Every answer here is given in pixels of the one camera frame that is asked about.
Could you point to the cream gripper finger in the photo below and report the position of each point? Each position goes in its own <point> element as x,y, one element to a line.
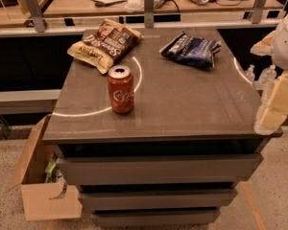
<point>277,103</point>
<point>270,119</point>

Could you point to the blue chip bag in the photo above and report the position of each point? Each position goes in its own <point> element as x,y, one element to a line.
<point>191,51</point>

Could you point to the red coke can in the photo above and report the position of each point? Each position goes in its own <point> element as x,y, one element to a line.
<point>120,89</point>

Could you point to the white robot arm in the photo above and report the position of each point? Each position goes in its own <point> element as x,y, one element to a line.
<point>280,59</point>

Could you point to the brown sea salt chip bag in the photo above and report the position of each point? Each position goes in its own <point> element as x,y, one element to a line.
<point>107,46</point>

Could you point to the green bag in box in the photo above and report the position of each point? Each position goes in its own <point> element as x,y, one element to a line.
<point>50,171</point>

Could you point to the clear plastic bottle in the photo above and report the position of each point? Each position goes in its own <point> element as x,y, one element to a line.
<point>268,74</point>
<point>250,73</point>

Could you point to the grey drawer cabinet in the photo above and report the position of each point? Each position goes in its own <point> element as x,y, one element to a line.
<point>176,158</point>

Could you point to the white mask on desk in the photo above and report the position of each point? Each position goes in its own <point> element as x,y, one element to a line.
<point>133,6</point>

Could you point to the cardboard box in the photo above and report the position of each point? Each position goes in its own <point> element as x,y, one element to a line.
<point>41,200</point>

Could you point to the right metal bracket post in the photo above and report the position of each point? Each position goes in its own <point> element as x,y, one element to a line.
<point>257,11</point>

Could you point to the metal bracket post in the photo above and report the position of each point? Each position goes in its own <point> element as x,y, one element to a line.
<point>36,15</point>
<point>149,13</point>
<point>257,11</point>

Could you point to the middle metal bracket post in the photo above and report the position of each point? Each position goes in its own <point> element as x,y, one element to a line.
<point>149,13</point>

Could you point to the left metal bracket post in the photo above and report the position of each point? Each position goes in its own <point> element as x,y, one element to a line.
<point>36,15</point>

